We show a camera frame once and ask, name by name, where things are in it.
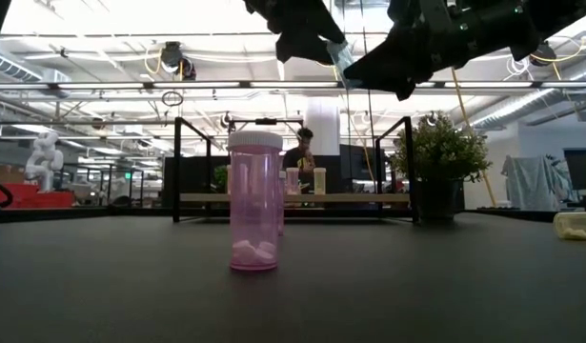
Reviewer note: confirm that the wooden shelf black metal frame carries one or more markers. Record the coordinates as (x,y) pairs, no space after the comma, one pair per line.
(349,198)

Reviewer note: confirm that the green potted plant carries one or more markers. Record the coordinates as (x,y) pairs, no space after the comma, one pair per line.
(440,152)

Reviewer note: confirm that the red box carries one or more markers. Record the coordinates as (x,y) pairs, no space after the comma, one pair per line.
(16,197)

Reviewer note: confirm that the teal medicine bottle white cap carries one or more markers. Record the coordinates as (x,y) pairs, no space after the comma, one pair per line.
(342,62)

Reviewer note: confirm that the long ceiling light strip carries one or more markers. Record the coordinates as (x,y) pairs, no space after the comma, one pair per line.
(197,85)

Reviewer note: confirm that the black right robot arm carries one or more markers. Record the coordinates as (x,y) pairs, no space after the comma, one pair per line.
(573,9)

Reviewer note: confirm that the silver air duct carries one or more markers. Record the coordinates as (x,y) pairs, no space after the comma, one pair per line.
(21,69)
(511,112)

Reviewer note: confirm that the black office partition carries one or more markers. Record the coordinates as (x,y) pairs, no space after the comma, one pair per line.
(192,181)

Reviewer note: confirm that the grey cloth cover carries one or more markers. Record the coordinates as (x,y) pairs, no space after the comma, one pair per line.
(531,181)

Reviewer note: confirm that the black monitor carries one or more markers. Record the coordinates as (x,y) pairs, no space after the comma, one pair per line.
(583,167)
(354,162)

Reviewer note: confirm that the person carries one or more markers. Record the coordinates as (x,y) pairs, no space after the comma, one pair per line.
(299,155)

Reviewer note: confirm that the small green plant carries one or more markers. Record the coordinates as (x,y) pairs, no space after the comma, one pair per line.
(221,175)

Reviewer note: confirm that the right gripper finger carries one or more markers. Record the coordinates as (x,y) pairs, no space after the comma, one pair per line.
(297,28)
(397,62)

